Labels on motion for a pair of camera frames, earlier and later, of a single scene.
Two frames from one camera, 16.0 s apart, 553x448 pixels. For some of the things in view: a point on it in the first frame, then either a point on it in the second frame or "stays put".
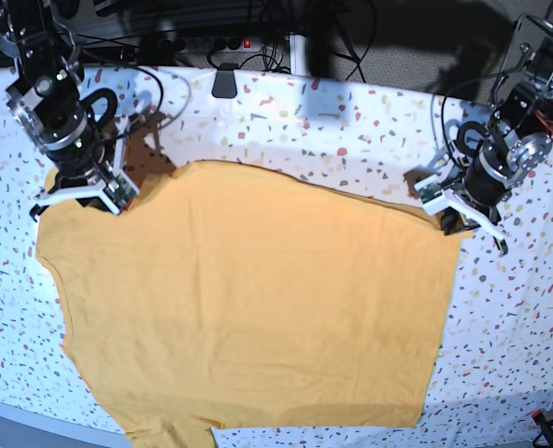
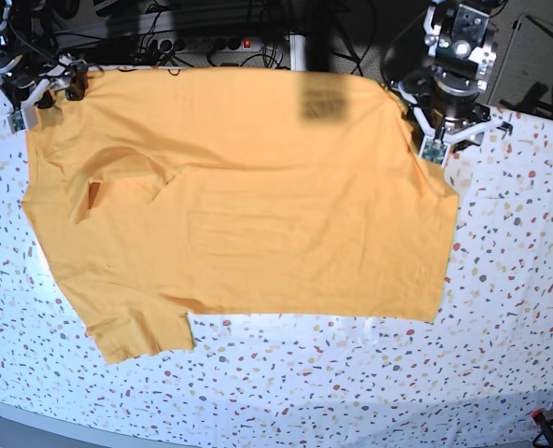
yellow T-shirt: [255, 292] to [168, 192]
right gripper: [436, 198] to [434, 146]
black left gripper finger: [95, 203] to [77, 81]
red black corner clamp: [539, 418] stays put
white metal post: [298, 54] stays put
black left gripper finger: [35, 210] to [46, 101]
